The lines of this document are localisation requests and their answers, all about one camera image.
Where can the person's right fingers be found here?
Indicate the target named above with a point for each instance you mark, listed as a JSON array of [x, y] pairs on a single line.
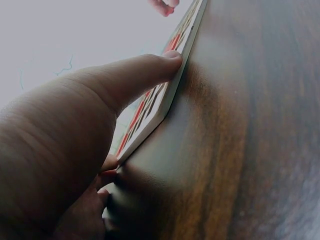
[[165, 6]]

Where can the person's left hand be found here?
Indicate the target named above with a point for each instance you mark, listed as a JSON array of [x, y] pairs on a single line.
[[50, 140]]

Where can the person's right hand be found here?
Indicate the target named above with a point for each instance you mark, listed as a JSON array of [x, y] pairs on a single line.
[[165, 5]]

